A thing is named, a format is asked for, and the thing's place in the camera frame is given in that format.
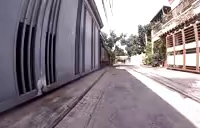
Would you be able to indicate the group of green trees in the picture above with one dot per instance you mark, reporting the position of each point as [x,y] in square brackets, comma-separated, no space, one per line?
[134,43]

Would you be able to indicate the grey concrete road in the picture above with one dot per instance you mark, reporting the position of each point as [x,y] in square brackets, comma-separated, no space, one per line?
[121,100]

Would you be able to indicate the white wall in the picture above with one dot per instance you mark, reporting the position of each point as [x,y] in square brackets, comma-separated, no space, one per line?
[136,59]

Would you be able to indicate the grey building with slatted vents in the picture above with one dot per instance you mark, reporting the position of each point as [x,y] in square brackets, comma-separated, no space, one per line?
[64,36]

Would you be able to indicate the white and brown fenced building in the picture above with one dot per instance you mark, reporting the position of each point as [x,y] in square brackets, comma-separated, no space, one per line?
[188,43]

